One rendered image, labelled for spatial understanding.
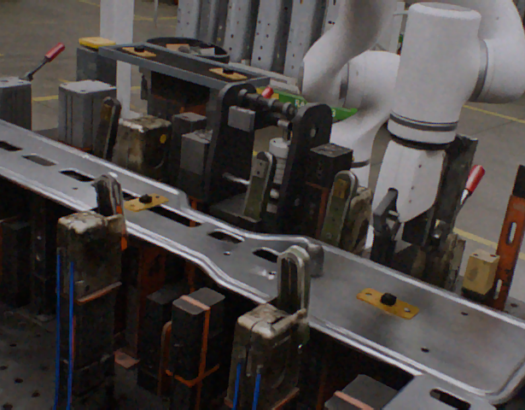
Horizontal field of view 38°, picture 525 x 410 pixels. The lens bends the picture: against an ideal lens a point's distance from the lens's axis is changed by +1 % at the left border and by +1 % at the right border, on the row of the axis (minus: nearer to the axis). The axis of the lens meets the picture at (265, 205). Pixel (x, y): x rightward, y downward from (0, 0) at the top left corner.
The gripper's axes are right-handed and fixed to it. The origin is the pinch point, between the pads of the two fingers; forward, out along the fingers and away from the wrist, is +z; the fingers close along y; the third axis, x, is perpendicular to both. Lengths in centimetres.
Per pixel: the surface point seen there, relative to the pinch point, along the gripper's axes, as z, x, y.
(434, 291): 8.7, 3.4, -8.5
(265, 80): -7, -51, -38
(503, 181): 113, -96, -385
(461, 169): -8.2, 1.2, -14.5
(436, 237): 2.4, 0.4, -12.9
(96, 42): -6, -94, -31
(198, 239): 8.8, -30.8, 4.5
